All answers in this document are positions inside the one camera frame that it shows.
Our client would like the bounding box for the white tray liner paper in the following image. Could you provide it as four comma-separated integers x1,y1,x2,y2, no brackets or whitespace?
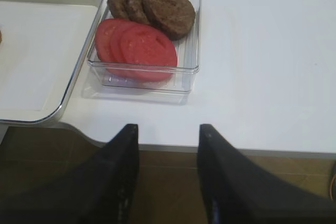
1,1,98,111

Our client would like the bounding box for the front brown meat patty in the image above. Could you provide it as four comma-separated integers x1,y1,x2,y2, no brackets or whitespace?
142,0,196,40

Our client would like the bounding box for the middle brown meat patty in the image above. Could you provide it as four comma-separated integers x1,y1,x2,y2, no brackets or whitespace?
125,0,150,25

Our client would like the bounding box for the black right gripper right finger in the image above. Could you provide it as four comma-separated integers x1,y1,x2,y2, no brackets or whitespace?
197,124,335,223

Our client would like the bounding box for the clear patty tomato container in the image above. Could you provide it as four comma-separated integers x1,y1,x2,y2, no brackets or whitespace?
87,0,202,93

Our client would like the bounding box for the red tomato slice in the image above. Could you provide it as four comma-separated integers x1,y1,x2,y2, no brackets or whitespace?
110,20,140,63
120,24,177,82
94,18,127,62

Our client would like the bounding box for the middle red tomato slice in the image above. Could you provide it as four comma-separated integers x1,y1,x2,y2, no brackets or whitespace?
110,20,140,63

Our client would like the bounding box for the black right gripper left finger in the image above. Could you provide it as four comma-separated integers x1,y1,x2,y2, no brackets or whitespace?
1,124,139,223

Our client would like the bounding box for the orange cable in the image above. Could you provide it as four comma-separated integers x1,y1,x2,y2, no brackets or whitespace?
329,173,336,200

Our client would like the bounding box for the silver metal tray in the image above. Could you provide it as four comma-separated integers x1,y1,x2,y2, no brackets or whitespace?
1,0,103,125

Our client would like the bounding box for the rear red tomato slice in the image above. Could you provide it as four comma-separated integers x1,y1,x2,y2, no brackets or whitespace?
94,18,127,62

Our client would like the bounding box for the front red tomato slice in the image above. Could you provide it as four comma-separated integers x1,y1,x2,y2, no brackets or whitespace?
120,24,177,82

